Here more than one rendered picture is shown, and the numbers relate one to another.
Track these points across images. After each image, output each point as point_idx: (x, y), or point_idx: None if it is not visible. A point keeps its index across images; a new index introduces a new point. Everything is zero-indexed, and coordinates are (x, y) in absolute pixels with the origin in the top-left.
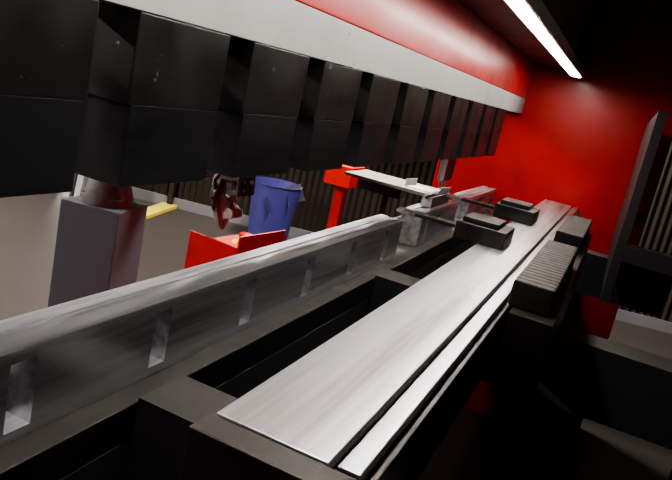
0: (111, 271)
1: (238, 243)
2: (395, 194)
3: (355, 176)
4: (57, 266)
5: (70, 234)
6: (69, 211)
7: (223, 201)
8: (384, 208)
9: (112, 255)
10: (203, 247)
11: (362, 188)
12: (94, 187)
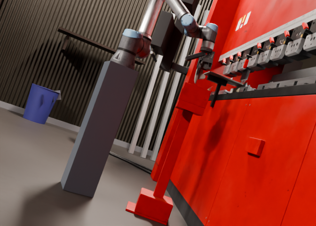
0: (128, 99)
1: (211, 89)
2: (224, 84)
3: (214, 73)
4: (100, 94)
5: (111, 78)
6: (113, 67)
7: (201, 71)
8: (219, 89)
9: (131, 91)
10: (192, 90)
11: (210, 79)
12: (125, 57)
